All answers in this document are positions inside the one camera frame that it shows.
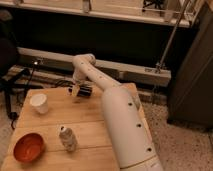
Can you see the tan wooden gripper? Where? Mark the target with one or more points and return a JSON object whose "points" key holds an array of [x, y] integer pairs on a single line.
{"points": [[75, 90]]}

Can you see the black whiteboard eraser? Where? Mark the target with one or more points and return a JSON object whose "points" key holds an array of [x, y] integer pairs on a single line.
{"points": [[85, 91]]}

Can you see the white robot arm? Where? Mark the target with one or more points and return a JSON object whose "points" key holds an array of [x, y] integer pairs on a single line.
{"points": [[132, 145]]}

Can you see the white ceramic cup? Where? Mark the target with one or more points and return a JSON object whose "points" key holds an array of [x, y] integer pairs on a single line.
{"points": [[39, 103]]}

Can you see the clear plastic bottle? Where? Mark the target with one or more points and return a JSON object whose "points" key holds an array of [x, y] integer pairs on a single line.
{"points": [[68, 139]]}

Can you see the black office chair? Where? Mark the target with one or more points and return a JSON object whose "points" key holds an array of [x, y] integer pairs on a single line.
{"points": [[9, 56]]}

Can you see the red-orange bowl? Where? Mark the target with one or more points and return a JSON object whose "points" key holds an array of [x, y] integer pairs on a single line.
{"points": [[29, 148]]}

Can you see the metal tripod pole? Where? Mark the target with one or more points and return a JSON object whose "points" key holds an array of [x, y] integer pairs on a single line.
{"points": [[174, 13]]}

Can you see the dark cabinet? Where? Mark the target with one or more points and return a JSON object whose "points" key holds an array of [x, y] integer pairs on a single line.
{"points": [[191, 95]]}

